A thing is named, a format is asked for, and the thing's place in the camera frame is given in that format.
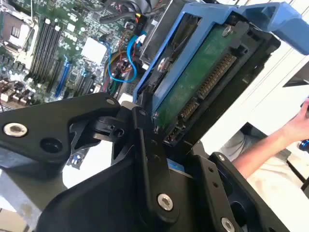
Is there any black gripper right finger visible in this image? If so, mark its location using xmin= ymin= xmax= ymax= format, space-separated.
xmin=185 ymin=142 xmax=290 ymax=232

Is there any person's hand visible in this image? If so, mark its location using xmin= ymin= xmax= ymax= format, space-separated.
xmin=281 ymin=96 xmax=309 ymax=146

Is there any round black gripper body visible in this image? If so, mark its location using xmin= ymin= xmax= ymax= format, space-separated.
xmin=36 ymin=156 xmax=223 ymax=232

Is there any black power wire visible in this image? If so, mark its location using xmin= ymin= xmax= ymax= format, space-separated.
xmin=134 ymin=13 xmax=147 ymax=37

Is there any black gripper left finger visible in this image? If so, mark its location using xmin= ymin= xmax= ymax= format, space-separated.
xmin=0 ymin=92 xmax=181 ymax=224

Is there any hard disk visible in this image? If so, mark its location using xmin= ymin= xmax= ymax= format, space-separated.
xmin=132 ymin=0 xmax=309 ymax=148

